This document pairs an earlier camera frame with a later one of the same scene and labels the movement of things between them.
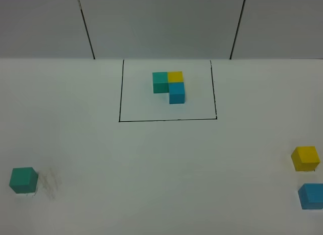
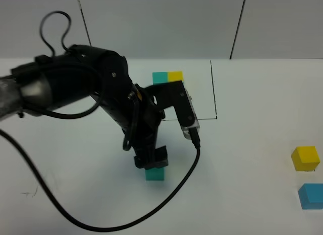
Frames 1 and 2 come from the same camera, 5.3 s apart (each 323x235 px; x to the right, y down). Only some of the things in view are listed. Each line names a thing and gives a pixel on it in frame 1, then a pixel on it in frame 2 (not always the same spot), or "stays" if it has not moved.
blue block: (311, 196) stays
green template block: (160, 82) stays
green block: (23, 180) to (155, 174)
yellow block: (305, 158) stays
